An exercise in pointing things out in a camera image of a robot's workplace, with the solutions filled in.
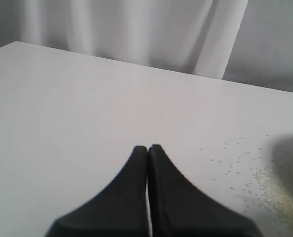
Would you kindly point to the white backdrop curtain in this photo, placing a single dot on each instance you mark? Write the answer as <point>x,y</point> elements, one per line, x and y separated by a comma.
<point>246,41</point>

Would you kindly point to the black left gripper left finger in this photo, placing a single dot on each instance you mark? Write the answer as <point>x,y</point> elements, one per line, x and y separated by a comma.
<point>119,210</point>

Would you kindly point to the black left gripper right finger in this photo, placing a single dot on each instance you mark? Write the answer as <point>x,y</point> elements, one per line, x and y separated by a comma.
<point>179,209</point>

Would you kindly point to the spilled rice grains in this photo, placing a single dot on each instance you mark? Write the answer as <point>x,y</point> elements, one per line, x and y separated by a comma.
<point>248,166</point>

